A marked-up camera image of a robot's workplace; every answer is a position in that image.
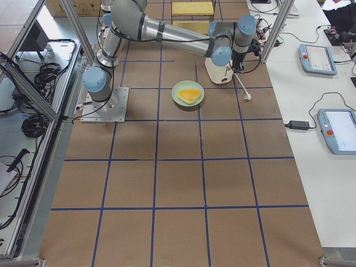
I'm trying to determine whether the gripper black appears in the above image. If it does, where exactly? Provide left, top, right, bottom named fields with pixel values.
left=231, top=52, right=245, bottom=73

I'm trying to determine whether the white toaster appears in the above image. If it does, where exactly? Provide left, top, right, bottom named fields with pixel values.
left=205, top=58, right=234, bottom=84

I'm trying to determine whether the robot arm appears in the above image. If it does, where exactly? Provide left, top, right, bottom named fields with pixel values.
left=93, top=1, right=261, bottom=84

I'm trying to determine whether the green plate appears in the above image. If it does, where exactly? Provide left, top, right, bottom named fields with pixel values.
left=171, top=81, right=205, bottom=107

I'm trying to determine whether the triangular bread on plate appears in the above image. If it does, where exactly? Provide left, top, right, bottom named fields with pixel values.
left=177, top=89, right=201, bottom=104

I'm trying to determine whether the far teach pendant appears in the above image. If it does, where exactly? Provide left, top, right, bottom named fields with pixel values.
left=298, top=44, right=337, bottom=76

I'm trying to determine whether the teach pendant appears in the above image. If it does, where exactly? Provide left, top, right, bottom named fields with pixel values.
left=318, top=109, right=355, bottom=155
left=298, top=44, right=337, bottom=76

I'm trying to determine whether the wooden shelf board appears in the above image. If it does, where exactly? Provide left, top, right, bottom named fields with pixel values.
left=171, top=1, right=215, bottom=35

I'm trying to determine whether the black power adapter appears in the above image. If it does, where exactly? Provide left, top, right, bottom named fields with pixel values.
left=284, top=120, right=310, bottom=130

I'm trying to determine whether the near teach pendant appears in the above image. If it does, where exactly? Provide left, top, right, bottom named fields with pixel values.
left=318, top=109, right=355, bottom=155

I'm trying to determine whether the cardboard box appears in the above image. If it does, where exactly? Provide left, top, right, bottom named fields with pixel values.
left=45, top=0, right=101, bottom=17

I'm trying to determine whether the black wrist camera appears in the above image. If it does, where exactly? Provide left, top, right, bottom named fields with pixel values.
left=250, top=38, right=261, bottom=57

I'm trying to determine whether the aluminium frame post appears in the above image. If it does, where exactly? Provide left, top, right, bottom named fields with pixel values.
left=261, top=0, right=294, bottom=63

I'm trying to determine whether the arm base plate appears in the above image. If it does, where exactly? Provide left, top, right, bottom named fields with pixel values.
left=80, top=87, right=129, bottom=123

